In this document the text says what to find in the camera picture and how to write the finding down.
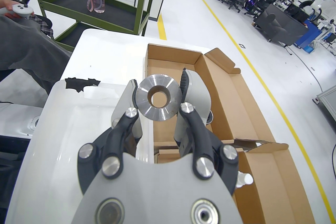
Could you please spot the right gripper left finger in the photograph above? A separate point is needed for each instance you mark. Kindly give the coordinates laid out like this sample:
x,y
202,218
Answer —
x,y
119,130

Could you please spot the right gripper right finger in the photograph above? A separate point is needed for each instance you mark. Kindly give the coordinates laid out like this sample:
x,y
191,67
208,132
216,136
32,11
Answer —
x,y
198,130

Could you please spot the shallow cardboard box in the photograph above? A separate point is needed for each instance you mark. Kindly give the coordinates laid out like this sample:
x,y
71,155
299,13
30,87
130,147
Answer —
x,y
228,104
273,183

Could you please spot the black tape piece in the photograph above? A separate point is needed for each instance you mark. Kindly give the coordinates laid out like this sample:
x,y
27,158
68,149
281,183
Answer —
x,y
76,83

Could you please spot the robot body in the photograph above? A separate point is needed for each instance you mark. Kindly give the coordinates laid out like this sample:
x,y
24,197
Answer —
x,y
18,120

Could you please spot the person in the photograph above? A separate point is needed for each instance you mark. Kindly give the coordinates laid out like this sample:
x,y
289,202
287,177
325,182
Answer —
x,y
26,46

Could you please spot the large black screen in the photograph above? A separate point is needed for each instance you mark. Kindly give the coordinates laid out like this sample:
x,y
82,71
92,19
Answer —
x,y
281,25

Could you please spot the blue box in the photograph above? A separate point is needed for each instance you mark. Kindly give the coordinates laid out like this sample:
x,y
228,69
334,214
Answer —
x,y
312,34

